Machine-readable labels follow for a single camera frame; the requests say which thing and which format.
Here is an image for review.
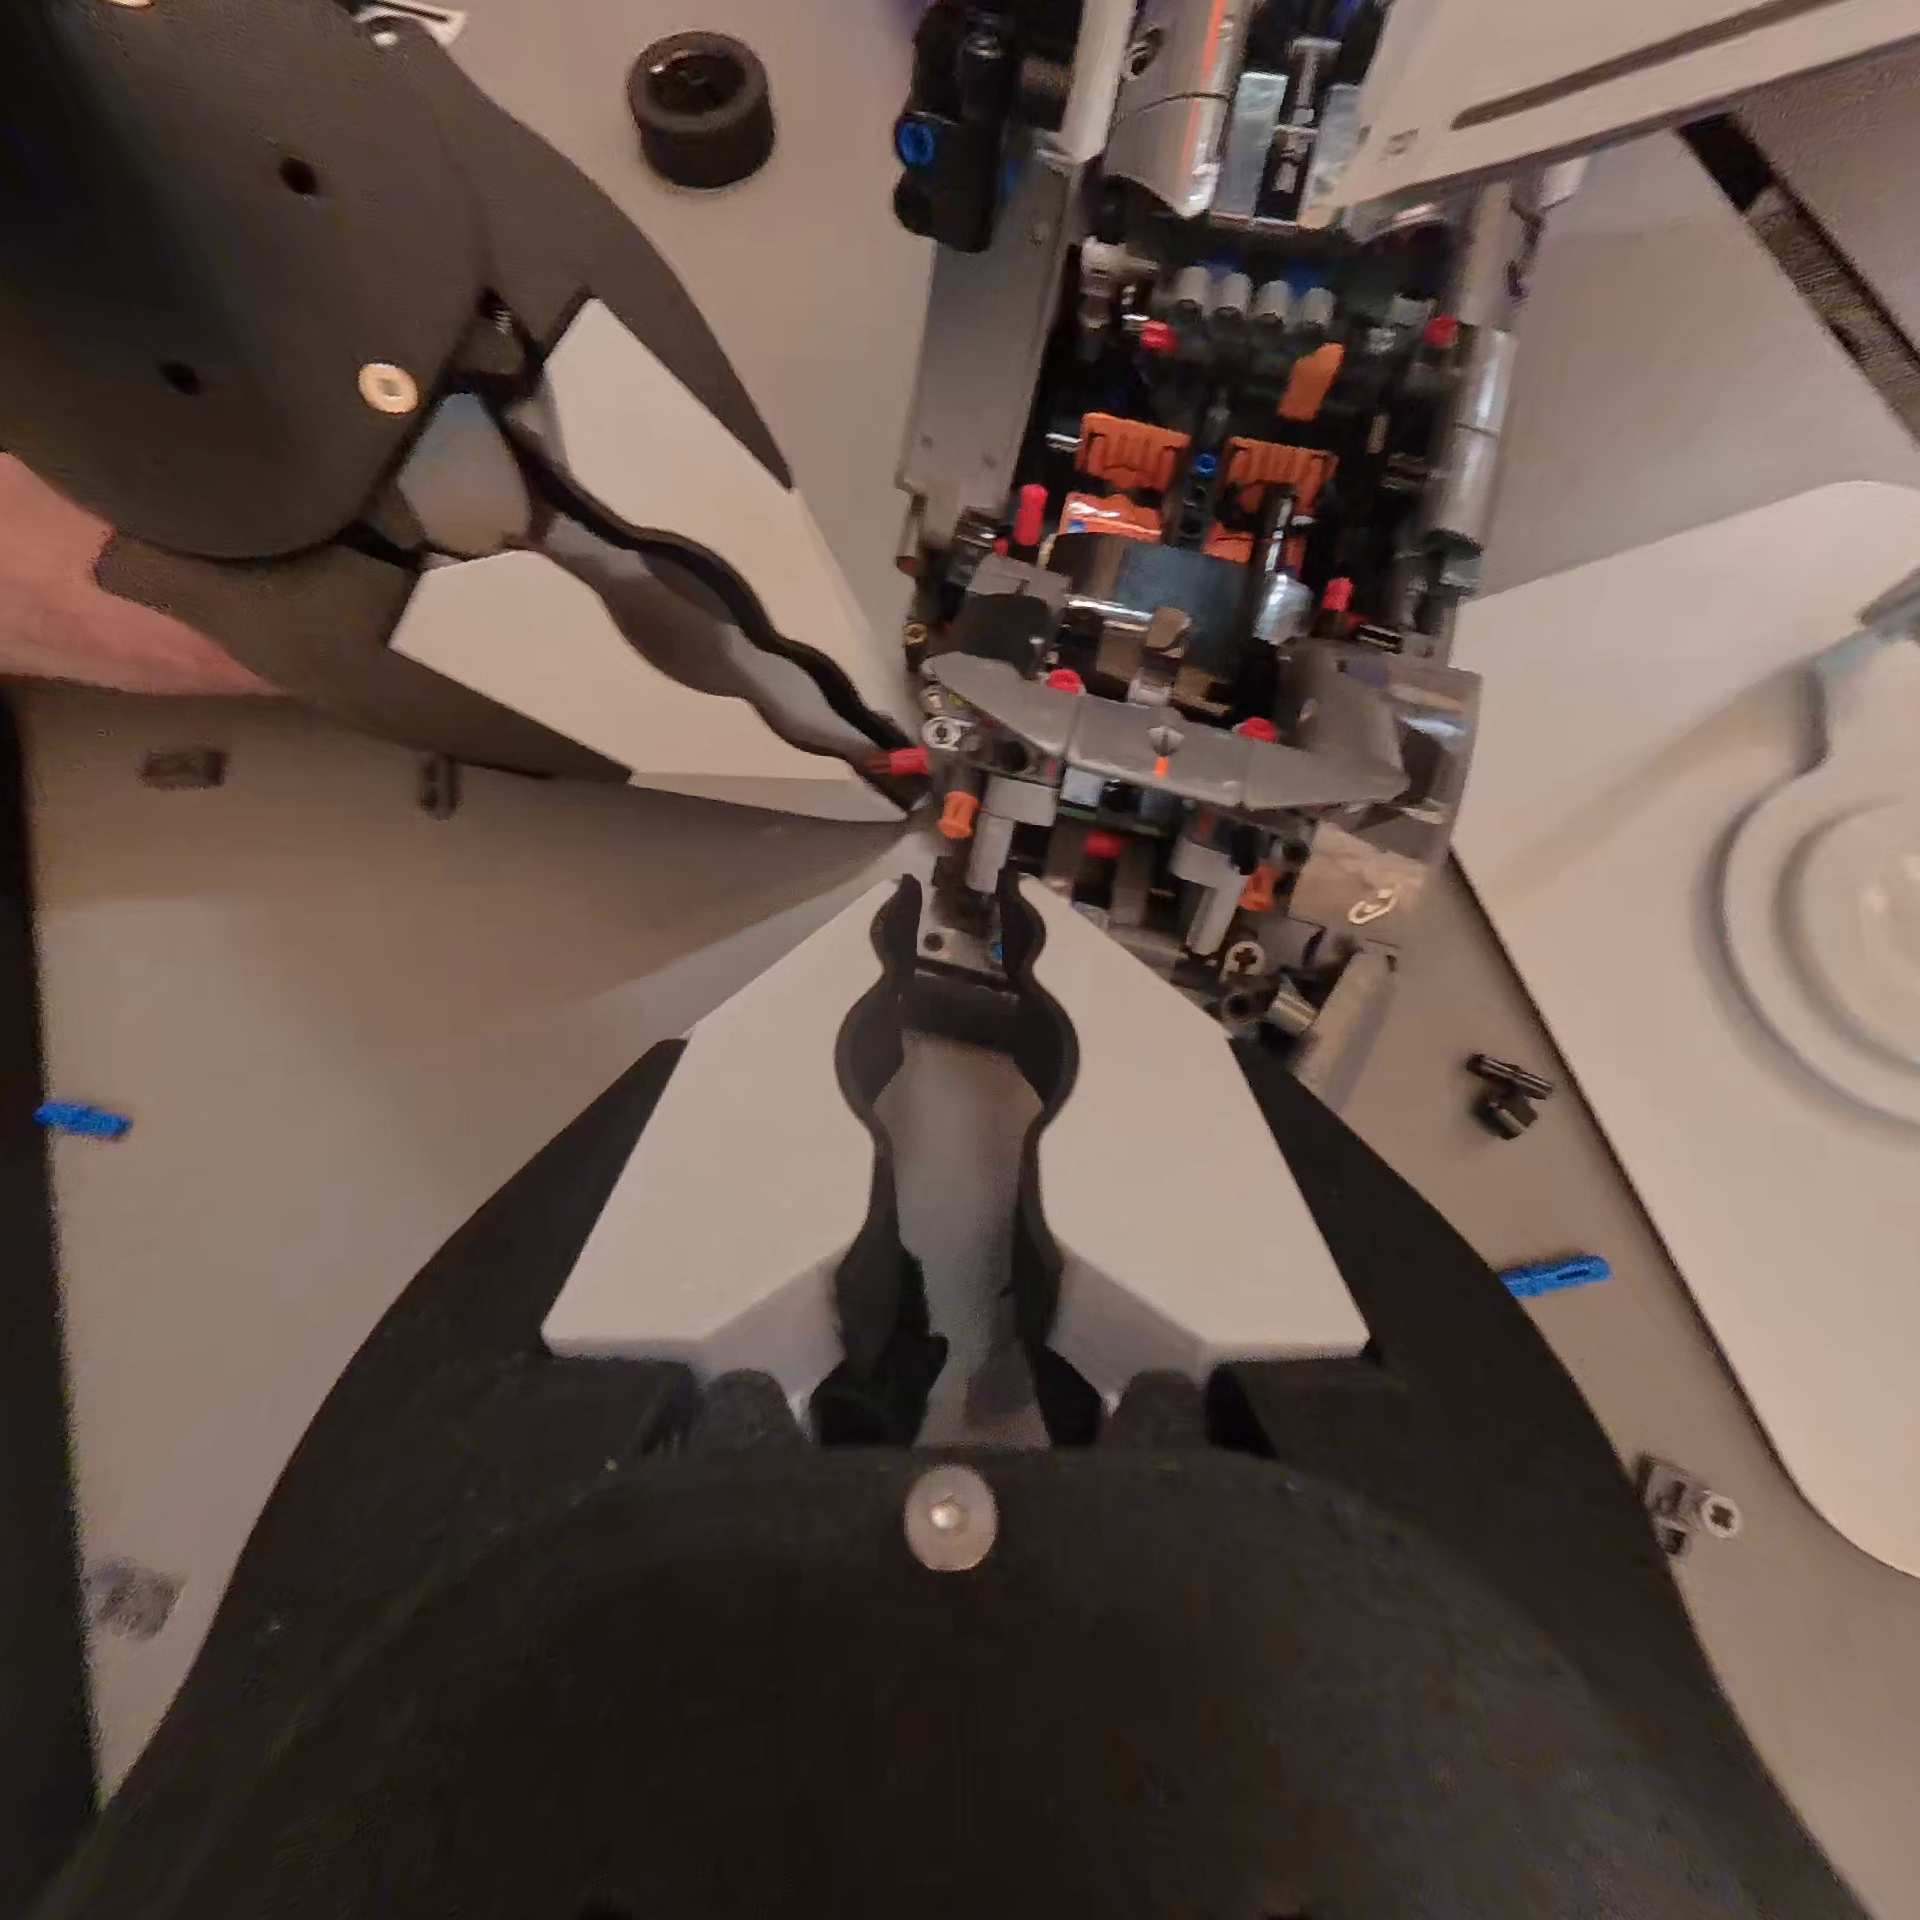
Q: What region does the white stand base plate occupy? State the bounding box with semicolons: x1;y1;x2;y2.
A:
1446;480;1920;1579

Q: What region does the metal stand bracket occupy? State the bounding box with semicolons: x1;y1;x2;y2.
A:
1807;576;1920;782

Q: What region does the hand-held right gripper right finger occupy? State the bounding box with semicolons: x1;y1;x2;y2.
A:
998;873;1372;1434

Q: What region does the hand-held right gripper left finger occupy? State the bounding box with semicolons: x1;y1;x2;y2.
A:
539;873;923;1443

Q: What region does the grey lego car model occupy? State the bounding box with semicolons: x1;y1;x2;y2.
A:
886;0;1554;1082

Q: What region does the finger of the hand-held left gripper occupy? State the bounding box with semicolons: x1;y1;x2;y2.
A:
386;546;922;826
393;298;923;776

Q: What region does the dark grey lego connector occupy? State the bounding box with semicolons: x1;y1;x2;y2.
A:
1635;1451;1743;1560

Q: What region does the person's left hand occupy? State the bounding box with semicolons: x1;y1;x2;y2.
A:
0;451;287;695

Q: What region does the black lego tire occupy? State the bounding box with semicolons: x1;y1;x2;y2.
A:
627;33;779;190

